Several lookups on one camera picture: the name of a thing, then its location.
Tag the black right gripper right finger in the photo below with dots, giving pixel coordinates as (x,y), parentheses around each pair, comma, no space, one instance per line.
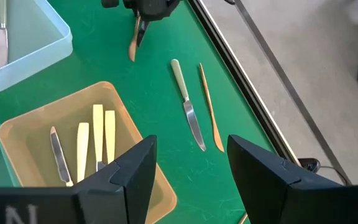
(275,193)

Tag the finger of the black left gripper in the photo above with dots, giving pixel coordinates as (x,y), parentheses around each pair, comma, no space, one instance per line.
(143,32)

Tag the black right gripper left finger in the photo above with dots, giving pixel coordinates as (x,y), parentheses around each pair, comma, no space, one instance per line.
(120,193)

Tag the wooden spoon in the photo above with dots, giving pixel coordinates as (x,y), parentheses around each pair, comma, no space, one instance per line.
(132,49)

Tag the wooden utensil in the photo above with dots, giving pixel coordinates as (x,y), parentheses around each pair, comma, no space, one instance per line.
(243,219)

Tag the black round clamp knob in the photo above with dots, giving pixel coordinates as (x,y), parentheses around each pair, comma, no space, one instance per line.
(309,165)

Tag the translucent yellow plastic bin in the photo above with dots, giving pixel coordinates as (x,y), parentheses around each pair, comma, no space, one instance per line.
(30,143)

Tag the wooden knife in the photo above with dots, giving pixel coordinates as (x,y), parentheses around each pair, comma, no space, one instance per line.
(211,112)

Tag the translucent light blue plastic bin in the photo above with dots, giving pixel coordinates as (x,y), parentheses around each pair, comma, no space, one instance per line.
(36,46)

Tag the translucent teal plastic bin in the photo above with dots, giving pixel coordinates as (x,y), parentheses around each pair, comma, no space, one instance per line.
(3,168)

